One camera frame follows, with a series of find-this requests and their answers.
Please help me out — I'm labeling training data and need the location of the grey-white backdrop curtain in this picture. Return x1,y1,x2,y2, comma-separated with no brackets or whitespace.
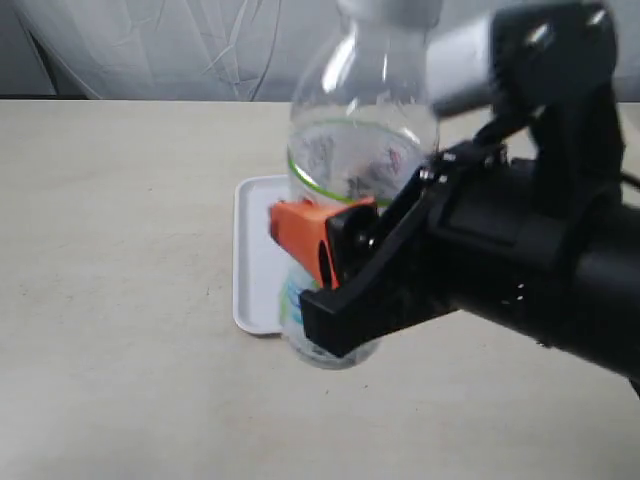
0,0,640,104

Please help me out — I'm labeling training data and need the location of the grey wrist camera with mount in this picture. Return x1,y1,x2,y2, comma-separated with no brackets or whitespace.
426,1,624,218

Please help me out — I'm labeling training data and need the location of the white rectangular plastic tray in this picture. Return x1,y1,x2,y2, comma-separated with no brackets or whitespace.
232,175,288,336

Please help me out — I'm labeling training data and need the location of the clear bottle with green label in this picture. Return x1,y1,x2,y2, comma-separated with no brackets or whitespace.
278,0,446,370

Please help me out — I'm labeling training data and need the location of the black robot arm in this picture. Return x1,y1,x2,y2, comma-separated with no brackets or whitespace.
269,142,639,384

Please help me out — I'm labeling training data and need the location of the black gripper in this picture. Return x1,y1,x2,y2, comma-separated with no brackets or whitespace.
268,143,580,357

